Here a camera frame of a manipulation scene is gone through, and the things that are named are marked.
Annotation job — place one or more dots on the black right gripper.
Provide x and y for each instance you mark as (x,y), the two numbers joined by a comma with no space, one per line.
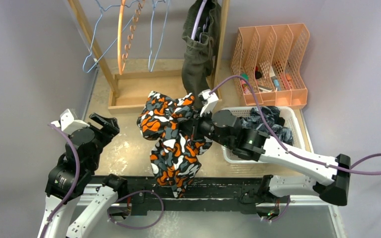
(193,126)

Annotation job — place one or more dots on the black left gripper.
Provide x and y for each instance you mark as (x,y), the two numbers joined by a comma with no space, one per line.
(108,131)

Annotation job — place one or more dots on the orange camouflage shorts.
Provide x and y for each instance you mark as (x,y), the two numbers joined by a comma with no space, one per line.
(174,157)

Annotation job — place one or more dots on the olive green shorts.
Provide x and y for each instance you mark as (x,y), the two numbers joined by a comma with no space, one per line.
(199,53)

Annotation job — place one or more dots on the orange plastic hanger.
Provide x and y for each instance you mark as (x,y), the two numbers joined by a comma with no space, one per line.
(126,30)

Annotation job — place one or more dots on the dark leaf-print shorts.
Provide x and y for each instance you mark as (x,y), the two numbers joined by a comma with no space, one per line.
(273,119)

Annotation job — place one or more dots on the purple plastic hanger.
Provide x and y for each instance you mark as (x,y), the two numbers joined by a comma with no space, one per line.
(197,19)

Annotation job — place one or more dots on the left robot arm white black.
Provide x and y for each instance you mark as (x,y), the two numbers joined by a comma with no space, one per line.
(74,170)

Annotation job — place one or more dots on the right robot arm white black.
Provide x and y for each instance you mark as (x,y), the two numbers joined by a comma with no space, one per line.
(323,176)

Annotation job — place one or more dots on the wooden clothes rack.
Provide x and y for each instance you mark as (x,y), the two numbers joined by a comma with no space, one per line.
(128,89)

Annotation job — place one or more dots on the items in file organizer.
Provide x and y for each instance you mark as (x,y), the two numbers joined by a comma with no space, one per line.
(279,79)

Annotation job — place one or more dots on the white plastic basket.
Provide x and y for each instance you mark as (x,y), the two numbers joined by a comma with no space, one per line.
(292,121)

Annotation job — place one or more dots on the orange plastic file organizer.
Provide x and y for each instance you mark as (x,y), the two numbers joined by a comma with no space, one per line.
(283,44)

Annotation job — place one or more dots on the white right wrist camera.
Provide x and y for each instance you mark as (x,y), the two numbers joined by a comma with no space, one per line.
(209,100)

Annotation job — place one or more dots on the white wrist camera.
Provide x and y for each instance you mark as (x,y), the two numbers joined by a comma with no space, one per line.
(209,100)
(69,122)

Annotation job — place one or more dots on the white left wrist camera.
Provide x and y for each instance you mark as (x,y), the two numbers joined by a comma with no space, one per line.
(69,122)

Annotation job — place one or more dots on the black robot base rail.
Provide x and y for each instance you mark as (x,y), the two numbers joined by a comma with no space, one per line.
(245,195)

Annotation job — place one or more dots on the aluminium frame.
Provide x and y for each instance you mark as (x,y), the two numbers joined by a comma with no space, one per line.
(303,216)

